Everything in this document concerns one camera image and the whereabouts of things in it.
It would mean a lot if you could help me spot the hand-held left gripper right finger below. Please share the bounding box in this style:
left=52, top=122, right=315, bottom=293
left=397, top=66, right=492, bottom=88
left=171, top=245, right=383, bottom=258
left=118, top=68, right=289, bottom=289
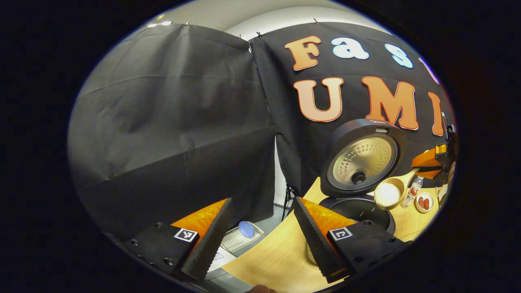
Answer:
left=293, top=197, right=412, bottom=284

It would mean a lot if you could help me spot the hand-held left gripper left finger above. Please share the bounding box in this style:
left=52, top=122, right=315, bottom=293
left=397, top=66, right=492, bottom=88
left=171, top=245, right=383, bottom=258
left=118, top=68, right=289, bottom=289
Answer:
left=121, top=197, right=235, bottom=284

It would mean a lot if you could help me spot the wooden spoon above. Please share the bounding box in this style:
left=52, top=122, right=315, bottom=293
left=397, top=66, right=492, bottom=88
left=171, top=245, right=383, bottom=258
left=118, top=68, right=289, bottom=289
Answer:
left=374, top=168, right=420, bottom=211

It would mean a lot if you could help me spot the white rice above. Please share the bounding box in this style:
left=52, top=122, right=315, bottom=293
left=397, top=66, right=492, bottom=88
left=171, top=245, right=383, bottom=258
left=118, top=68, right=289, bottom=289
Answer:
left=375, top=183, right=402, bottom=206

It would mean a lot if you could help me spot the dark grey rice cooker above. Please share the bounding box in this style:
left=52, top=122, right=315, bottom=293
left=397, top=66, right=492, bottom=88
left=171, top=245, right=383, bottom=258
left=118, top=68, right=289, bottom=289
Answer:
left=317, top=118, right=407, bottom=238

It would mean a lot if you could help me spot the white box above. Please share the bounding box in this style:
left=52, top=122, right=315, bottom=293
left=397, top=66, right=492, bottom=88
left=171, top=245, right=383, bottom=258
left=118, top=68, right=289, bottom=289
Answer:
left=206, top=249, right=236, bottom=280

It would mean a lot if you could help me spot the small clear bottle red label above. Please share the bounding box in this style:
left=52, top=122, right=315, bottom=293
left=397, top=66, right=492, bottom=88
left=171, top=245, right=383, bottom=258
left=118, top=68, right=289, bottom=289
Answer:
left=401, top=176, right=424, bottom=209

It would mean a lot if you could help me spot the white round plate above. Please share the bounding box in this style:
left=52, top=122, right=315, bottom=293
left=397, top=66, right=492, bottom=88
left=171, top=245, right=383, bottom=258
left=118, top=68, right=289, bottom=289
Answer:
left=415, top=192, right=434, bottom=214

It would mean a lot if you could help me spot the black tripod stand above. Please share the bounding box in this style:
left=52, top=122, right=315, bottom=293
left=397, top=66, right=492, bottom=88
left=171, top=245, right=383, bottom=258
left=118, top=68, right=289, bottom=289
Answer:
left=282, top=184, right=298, bottom=222

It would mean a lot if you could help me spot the black backdrop cloth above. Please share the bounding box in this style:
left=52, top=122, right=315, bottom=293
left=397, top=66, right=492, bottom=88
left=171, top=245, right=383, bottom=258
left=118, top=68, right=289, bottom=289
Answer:
left=67, top=20, right=456, bottom=241

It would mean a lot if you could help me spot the white wire basket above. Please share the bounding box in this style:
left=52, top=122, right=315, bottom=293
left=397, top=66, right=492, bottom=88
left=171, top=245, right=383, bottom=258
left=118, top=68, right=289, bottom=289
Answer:
left=220, top=222, right=265, bottom=254

